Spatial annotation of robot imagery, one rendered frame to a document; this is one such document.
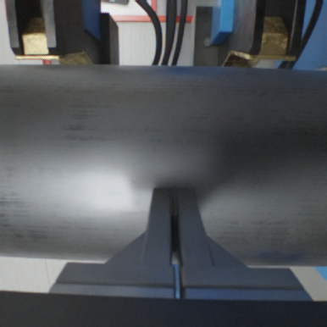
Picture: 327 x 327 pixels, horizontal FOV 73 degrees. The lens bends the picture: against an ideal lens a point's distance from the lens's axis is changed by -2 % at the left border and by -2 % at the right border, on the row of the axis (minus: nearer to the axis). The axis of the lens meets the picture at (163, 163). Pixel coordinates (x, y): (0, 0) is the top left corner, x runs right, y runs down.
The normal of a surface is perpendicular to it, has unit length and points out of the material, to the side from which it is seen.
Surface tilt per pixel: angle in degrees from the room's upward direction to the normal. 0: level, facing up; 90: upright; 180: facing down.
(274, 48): 90
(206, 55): 90
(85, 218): 90
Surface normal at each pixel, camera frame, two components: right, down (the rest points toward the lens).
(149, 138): -0.01, -0.16
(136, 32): -0.02, 0.25
